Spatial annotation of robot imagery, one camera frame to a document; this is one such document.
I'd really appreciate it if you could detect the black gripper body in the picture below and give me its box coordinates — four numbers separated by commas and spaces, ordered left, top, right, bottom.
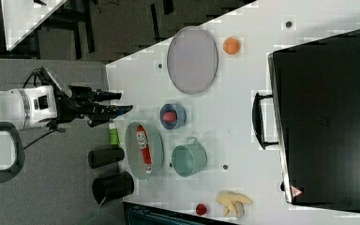
45, 71, 99, 128

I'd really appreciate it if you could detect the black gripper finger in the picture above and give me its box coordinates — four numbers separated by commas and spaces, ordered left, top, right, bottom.
96, 89, 122, 101
91, 105, 133, 124

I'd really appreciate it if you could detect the red ketchup bottle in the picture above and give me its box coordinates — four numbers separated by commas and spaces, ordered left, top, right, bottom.
136, 126, 152, 174

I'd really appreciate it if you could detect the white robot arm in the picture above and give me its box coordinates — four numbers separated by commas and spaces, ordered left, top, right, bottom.
0, 67, 133, 130

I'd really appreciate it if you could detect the black white robot base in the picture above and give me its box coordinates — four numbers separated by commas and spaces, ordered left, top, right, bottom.
0, 122, 25, 183

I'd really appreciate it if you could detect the green oval strainer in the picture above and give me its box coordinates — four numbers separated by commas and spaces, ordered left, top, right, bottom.
125, 122, 164, 180

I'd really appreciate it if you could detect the green bottle white cap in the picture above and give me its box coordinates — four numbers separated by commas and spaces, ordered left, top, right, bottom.
109, 122, 120, 145

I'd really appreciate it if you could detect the black cylinder upper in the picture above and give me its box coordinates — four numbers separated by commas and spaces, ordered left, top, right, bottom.
88, 148, 125, 169

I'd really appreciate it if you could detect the black cylinder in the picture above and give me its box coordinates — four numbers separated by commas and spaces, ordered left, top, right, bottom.
92, 172, 134, 203
88, 148, 125, 169

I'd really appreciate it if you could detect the red ball in bowl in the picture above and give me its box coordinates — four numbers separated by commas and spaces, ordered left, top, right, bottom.
163, 111, 177, 123

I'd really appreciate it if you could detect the blue bowl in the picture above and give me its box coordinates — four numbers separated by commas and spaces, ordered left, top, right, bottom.
159, 103, 187, 130

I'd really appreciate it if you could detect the black cylinder lower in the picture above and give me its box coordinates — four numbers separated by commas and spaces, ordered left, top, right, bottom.
92, 172, 134, 203

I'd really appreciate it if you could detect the grey round plate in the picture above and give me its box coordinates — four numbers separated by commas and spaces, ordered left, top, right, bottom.
167, 26, 218, 95

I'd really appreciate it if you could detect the red strawberry toy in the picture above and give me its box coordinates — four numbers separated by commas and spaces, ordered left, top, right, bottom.
196, 203, 207, 216

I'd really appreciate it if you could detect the orange fruit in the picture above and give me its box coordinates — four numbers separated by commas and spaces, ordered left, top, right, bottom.
223, 37, 241, 55

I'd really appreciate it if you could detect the yellow banana peel toy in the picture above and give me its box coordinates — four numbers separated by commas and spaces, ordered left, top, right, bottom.
215, 191, 253, 218

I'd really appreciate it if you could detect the black toaster oven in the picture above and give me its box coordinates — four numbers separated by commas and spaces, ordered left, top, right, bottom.
268, 29, 360, 213

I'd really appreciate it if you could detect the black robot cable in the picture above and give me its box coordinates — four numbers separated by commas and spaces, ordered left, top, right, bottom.
22, 67, 67, 150

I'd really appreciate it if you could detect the green pot with handle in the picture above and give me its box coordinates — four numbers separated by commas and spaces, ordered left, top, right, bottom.
172, 137, 207, 177

